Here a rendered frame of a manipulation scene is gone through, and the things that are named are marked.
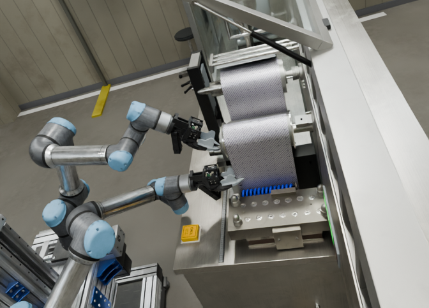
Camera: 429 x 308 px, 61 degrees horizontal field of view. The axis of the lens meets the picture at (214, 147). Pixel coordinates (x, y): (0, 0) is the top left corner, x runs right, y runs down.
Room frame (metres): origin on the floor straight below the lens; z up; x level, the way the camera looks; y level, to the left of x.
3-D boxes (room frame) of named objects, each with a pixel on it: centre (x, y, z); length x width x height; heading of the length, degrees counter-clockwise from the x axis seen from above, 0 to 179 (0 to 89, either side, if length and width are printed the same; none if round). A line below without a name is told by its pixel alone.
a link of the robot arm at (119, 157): (1.17, 0.50, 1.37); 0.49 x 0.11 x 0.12; 63
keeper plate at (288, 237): (0.80, -0.14, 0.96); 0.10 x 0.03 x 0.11; 74
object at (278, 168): (1.02, -0.15, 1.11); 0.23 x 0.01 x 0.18; 74
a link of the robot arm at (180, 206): (1.14, 0.24, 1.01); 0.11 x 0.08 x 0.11; 35
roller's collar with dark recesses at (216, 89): (1.36, -0.10, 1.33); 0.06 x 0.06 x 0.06; 74
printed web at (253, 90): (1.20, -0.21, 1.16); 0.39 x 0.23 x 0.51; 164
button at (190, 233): (1.02, 0.22, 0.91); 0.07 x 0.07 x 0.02; 74
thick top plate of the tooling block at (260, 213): (0.89, -0.15, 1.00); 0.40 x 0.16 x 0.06; 74
